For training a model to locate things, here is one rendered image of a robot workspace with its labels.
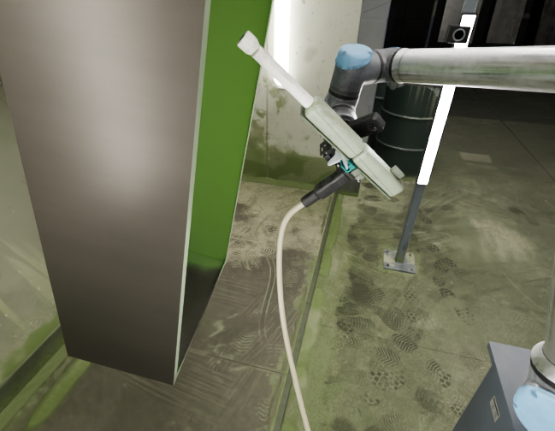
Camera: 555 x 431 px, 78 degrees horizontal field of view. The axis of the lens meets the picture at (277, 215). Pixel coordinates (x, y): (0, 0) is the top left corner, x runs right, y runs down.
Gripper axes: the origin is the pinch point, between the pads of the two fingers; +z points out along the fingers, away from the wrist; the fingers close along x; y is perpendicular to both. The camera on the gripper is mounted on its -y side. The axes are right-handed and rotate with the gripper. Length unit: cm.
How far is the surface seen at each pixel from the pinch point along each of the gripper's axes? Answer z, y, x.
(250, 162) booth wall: -190, 132, -56
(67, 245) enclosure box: 15, 57, 36
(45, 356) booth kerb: 3, 164, 9
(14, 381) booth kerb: 17, 162, 15
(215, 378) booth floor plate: 6, 111, -50
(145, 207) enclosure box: 14.9, 32.1, 29.8
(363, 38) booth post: -192, -1, -40
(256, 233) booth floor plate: -104, 122, -67
